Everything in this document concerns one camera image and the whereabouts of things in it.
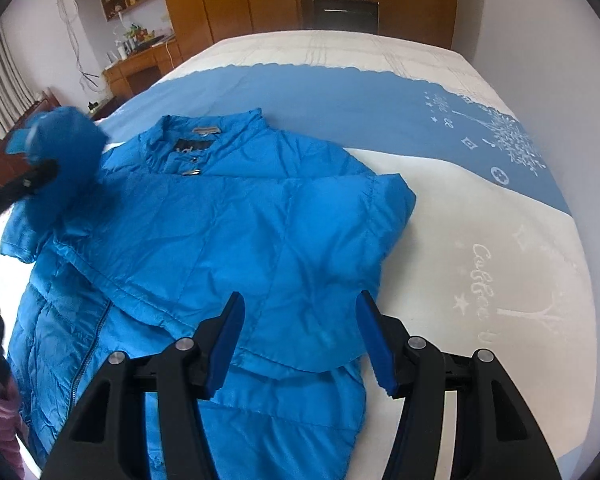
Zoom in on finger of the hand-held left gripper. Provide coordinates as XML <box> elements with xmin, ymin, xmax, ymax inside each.
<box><xmin>15</xmin><ymin>159</ymin><xmax>60</xmax><ymax>198</ymax></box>

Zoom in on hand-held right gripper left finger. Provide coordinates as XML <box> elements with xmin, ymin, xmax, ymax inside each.
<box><xmin>40</xmin><ymin>291</ymin><xmax>247</xmax><ymax>480</ymax></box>

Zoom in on person's pink striped clothing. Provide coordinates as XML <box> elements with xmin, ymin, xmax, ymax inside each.
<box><xmin>0</xmin><ymin>387</ymin><xmax>26</xmax><ymax>480</ymax></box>

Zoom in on blue puffer jacket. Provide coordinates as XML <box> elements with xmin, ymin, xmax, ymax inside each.
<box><xmin>0</xmin><ymin>106</ymin><xmax>418</xmax><ymax>480</ymax></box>

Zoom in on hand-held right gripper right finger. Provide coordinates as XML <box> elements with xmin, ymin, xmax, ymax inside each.
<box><xmin>355</xmin><ymin>290</ymin><xmax>563</xmax><ymax>480</ymax></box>

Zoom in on wooden desk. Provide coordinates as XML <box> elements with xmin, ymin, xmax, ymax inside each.
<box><xmin>102</xmin><ymin>35</ymin><xmax>183</xmax><ymax>102</ymax></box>

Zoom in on black chair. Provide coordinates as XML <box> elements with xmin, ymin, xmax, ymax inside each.
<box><xmin>310</xmin><ymin>0</ymin><xmax>382</xmax><ymax>35</ymax></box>

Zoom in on hanging wall cables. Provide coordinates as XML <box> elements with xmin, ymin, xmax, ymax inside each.
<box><xmin>55</xmin><ymin>0</ymin><xmax>103</xmax><ymax>92</ymax></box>

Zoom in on beige curtain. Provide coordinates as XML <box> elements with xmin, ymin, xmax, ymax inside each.
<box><xmin>0</xmin><ymin>20</ymin><xmax>37</xmax><ymax>137</ymax></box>

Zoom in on clutter on desk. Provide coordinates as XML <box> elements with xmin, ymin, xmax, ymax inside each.
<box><xmin>107</xmin><ymin>10</ymin><xmax>177</xmax><ymax>61</ymax></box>

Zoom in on blue and white bedspread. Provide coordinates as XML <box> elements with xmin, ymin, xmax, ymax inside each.
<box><xmin>0</xmin><ymin>30</ymin><xmax>598</xmax><ymax>480</ymax></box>

